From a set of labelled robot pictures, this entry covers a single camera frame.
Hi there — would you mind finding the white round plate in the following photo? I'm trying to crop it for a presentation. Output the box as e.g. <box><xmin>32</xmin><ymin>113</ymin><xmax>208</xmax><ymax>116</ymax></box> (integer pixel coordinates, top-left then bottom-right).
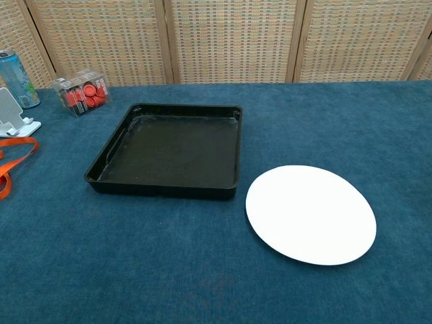
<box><xmin>245</xmin><ymin>164</ymin><xmax>377</xmax><ymax>267</ymax></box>

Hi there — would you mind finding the black square tray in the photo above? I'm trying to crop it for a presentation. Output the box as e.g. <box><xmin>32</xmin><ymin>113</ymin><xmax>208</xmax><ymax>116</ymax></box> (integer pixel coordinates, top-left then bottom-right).
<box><xmin>83</xmin><ymin>103</ymin><xmax>244</xmax><ymax>202</ymax></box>

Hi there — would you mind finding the blue table cloth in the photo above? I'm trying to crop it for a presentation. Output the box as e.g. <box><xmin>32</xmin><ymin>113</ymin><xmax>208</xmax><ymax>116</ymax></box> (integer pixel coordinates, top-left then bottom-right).
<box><xmin>0</xmin><ymin>79</ymin><xmax>432</xmax><ymax>324</ymax></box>

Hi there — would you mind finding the woven folding screen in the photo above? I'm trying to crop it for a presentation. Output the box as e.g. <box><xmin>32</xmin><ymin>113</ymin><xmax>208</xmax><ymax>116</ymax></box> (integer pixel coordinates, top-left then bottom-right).
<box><xmin>0</xmin><ymin>0</ymin><xmax>432</xmax><ymax>90</ymax></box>

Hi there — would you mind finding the clear box of red caps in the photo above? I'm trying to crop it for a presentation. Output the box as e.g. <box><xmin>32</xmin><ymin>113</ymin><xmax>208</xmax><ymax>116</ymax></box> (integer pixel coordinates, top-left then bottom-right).
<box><xmin>52</xmin><ymin>68</ymin><xmax>113</xmax><ymax>118</ymax></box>

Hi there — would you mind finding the orange ribbon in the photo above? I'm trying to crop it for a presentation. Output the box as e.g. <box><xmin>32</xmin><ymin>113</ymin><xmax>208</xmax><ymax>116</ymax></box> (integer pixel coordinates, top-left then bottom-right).
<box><xmin>0</xmin><ymin>136</ymin><xmax>41</xmax><ymax>200</ymax></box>

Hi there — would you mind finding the white phone stand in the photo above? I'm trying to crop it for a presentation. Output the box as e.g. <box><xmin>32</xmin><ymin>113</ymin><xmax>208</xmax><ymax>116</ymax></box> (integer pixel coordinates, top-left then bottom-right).
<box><xmin>0</xmin><ymin>86</ymin><xmax>43</xmax><ymax>138</ymax></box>

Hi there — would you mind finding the blue drink can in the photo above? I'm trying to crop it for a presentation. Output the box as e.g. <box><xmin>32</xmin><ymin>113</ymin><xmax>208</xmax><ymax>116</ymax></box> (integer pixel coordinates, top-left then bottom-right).
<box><xmin>0</xmin><ymin>49</ymin><xmax>41</xmax><ymax>110</ymax></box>

